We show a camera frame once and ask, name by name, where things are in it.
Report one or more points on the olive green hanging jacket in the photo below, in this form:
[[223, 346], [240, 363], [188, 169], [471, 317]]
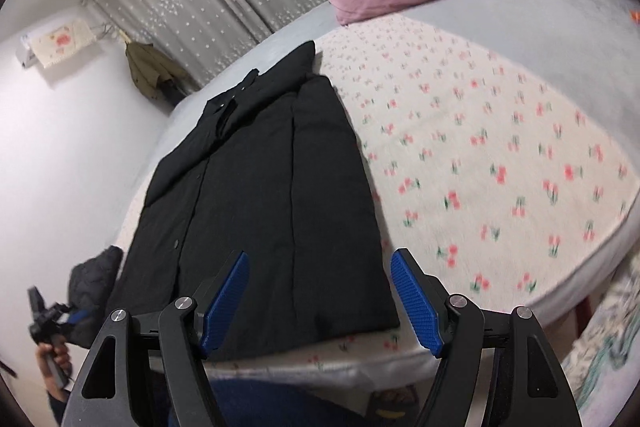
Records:
[[150, 72]]

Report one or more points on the air conditioner with floral cover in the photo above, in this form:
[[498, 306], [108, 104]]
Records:
[[52, 41]]

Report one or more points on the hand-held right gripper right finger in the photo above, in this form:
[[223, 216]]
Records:
[[414, 302]]

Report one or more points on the person's left hand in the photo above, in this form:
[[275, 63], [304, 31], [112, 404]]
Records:
[[59, 359]]

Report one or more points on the dark slipper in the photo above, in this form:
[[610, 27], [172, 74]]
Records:
[[392, 399]]

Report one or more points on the person's blue trousers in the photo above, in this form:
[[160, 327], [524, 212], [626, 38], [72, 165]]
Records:
[[270, 402]]

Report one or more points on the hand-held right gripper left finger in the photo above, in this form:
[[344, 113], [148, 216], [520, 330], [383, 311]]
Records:
[[226, 302]]

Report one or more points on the dark quilted jacket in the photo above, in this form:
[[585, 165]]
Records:
[[95, 287]]

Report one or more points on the pale leaf-print cloth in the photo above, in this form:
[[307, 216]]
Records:
[[607, 352]]

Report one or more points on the black button shirt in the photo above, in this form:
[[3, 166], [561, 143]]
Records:
[[260, 207]]

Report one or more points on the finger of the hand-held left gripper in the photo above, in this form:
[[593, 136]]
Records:
[[77, 318]]

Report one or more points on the grey bed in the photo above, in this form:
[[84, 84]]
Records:
[[550, 7]]

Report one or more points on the white floral blanket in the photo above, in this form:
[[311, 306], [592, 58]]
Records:
[[500, 167]]

